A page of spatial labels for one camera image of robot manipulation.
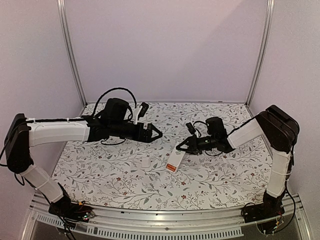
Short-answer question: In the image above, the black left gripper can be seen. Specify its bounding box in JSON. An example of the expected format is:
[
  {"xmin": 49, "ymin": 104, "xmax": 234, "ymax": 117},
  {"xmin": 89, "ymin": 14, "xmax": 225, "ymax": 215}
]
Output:
[{"xmin": 109, "ymin": 120, "xmax": 163, "ymax": 143}]

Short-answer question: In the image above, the white battery cover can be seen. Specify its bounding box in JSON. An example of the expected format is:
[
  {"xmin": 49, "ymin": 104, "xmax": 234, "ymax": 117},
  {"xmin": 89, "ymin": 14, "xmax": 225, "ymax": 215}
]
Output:
[{"xmin": 141, "ymin": 158, "xmax": 151, "ymax": 169}]

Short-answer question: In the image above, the floral patterned table mat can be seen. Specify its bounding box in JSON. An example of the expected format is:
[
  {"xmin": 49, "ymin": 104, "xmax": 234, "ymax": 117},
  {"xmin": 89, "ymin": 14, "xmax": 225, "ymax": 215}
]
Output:
[{"xmin": 52, "ymin": 102, "xmax": 272, "ymax": 211}]

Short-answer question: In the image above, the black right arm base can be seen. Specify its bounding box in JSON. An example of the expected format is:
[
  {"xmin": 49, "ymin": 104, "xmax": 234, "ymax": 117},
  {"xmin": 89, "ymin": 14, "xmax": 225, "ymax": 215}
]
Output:
[{"xmin": 240, "ymin": 191, "xmax": 285, "ymax": 223}]

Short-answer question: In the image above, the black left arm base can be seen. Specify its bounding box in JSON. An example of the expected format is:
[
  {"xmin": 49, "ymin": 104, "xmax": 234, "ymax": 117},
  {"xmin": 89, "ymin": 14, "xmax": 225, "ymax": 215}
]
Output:
[{"xmin": 48, "ymin": 183, "xmax": 95, "ymax": 222}]

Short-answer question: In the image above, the aluminium front rail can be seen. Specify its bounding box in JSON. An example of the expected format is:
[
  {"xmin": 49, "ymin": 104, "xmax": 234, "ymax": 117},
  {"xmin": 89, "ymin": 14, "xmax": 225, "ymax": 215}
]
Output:
[{"xmin": 21, "ymin": 193, "xmax": 313, "ymax": 240}]

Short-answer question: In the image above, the left aluminium frame post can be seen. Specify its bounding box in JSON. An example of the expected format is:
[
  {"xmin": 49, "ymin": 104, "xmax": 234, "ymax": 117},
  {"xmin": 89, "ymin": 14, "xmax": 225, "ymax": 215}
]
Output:
[{"xmin": 56, "ymin": 0, "xmax": 88, "ymax": 107}]

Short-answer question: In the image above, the right aluminium frame post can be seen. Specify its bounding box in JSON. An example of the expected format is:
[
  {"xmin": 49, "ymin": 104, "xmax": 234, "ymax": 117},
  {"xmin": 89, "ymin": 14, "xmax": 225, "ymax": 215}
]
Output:
[{"xmin": 245, "ymin": 0, "xmax": 275, "ymax": 107}]

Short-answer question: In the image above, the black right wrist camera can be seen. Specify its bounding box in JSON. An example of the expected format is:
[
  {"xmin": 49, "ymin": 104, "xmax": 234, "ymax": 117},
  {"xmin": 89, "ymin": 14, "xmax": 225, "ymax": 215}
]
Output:
[{"xmin": 185, "ymin": 122, "xmax": 196, "ymax": 135}]

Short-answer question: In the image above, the aluminium frame post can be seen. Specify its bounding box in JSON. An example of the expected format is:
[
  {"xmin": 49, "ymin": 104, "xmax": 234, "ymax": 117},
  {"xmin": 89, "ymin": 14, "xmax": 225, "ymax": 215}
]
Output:
[
  {"xmin": 56, "ymin": 0, "xmax": 88, "ymax": 107},
  {"xmin": 245, "ymin": 0, "xmax": 275, "ymax": 107}
]

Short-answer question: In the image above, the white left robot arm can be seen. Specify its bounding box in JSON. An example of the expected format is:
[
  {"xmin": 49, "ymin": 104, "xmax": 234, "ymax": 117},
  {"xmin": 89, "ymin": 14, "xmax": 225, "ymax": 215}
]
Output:
[{"xmin": 0, "ymin": 98, "xmax": 163, "ymax": 217}]

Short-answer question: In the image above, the white remote control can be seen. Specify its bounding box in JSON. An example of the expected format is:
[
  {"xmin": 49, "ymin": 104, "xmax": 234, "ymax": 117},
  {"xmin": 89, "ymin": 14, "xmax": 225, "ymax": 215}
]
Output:
[{"xmin": 165, "ymin": 149, "xmax": 185, "ymax": 173}]

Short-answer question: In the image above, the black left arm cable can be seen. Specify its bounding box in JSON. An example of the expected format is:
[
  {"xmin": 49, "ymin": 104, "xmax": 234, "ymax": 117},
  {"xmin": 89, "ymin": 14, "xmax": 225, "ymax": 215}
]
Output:
[{"xmin": 93, "ymin": 87, "xmax": 138, "ymax": 118}]

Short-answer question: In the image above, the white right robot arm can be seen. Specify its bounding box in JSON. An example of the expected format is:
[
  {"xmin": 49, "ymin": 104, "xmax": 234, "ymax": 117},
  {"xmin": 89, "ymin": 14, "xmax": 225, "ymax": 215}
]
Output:
[{"xmin": 175, "ymin": 104, "xmax": 300, "ymax": 199}]

